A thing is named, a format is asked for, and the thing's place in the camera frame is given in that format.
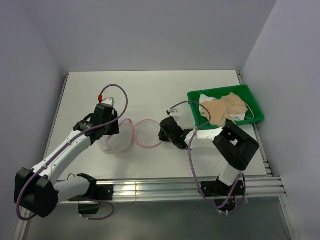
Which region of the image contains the white mesh laundry bag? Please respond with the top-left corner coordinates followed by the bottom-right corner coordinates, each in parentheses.
top-left (97, 118), bottom-right (162, 152)

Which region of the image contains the beige bra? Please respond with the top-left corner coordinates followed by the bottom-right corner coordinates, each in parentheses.
top-left (199, 91), bottom-right (256, 127)

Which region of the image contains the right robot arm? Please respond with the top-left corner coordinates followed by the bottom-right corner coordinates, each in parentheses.
top-left (158, 116), bottom-right (260, 197)

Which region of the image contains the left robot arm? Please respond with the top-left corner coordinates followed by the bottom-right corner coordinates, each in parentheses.
top-left (14, 101), bottom-right (120, 221)

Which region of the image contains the green plastic bin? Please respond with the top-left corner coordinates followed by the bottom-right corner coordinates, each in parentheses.
top-left (187, 85), bottom-right (265, 130)

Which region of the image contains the white cloth in bin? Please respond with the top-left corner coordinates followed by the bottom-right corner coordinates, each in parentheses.
top-left (199, 93), bottom-right (248, 123)

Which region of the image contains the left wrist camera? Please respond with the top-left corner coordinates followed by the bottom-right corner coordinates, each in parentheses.
top-left (97, 94), bottom-right (115, 108)

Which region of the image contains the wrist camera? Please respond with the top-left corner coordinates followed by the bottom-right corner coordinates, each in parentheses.
top-left (97, 94), bottom-right (115, 108)
top-left (166, 108), bottom-right (180, 123)

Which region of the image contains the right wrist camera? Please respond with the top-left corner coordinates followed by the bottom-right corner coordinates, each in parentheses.
top-left (166, 108), bottom-right (180, 123)

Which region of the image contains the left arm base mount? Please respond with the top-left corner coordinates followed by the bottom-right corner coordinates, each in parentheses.
top-left (68, 184), bottom-right (115, 221)

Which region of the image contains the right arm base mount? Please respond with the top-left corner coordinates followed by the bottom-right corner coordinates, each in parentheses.
top-left (200, 179), bottom-right (247, 215)

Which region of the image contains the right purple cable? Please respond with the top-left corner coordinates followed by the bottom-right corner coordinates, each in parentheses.
top-left (169, 100), bottom-right (247, 215)

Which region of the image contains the aluminium frame rail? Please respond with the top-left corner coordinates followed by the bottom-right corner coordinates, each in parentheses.
top-left (13, 70), bottom-right (301, 240)

